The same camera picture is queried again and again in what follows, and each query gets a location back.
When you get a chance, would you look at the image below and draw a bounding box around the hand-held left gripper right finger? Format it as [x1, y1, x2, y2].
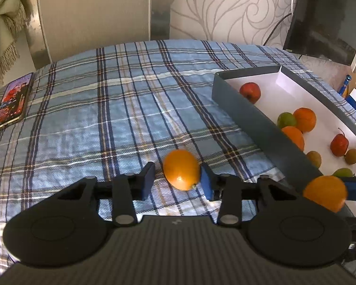
[200, 163, 303, 225]

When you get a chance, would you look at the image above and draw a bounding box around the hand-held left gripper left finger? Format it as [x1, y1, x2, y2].
[57, 162, 156, 226]

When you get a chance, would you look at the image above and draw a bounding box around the yellow-green fruit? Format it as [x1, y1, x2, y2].
[332, 168, 354, 179]

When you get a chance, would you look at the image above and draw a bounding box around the oval smooth orange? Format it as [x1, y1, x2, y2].
[162, 149, 201, 191]

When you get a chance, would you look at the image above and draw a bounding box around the round smooth orange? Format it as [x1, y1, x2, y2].
[303, 175, 348, 213]

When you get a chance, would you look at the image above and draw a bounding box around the brown kiwi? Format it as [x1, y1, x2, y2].
[306, 151, 322, 168]
[344, 148, 356, 165]

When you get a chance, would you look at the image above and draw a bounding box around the red apple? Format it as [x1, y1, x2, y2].
[330, 128, 349, 157]

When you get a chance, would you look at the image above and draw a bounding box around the grey cardboard box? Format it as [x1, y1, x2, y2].
[211, 65, 356, 217]

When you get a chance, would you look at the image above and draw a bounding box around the large wrinkled orange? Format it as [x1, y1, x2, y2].
[281, 126, 305, 152]

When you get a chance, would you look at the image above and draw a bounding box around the orange mandarin with stem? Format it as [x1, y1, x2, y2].
[293, 107, 317, 133]

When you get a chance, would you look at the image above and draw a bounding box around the small red tangerine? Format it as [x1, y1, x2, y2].
[239, 82, 261, 104]

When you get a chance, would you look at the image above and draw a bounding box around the green round fruit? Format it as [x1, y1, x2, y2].
[277, 112, 298, 128]

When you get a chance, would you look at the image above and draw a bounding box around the blue plaid blanket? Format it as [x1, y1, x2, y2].
[0, 39, 356, 274]

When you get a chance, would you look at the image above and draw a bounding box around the blue pen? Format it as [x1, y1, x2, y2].
[340, 75, 352, 97]

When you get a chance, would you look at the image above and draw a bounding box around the smartphone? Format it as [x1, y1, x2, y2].
[0, 72, 34, 133]

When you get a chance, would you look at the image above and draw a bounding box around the black television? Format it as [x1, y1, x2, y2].
[283, 0, 356, 66]

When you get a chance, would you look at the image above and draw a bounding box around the beige fringed throw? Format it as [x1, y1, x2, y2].
[0, 0, 28, 85]

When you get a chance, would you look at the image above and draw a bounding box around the black television cable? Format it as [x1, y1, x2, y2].
[263, 12, 293, 46]

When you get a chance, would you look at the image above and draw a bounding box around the silver metal frame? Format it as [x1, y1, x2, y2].
[24, 0, 174, 69]

